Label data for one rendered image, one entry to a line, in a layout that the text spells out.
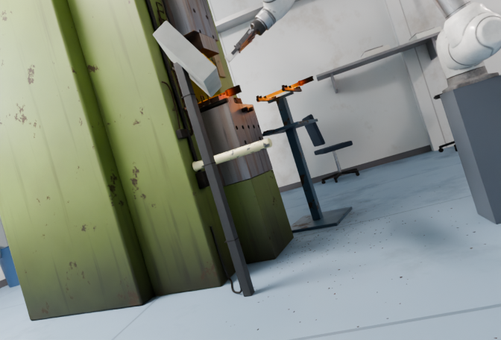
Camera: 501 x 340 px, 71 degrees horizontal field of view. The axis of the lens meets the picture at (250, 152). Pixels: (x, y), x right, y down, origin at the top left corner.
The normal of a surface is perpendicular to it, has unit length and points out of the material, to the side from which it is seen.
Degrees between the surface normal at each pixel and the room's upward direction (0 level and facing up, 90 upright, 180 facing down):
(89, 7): 90
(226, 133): 90
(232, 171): 90
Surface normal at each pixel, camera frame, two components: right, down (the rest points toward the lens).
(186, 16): -0.39, 0.09
